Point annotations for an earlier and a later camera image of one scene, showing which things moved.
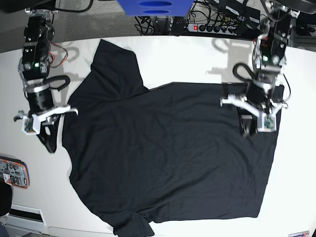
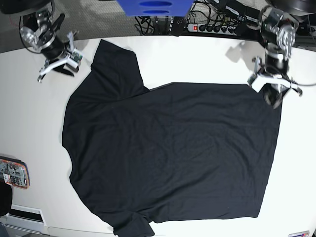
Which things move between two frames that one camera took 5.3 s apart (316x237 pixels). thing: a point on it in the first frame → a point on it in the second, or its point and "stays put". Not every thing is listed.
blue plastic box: (156, 8) stays put
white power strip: (212, 28) stays put
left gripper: (40, 99) → (54, 48)
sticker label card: (304, 233) stays put
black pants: (174, 153) stays put
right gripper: (262, 93) → (275, 63)
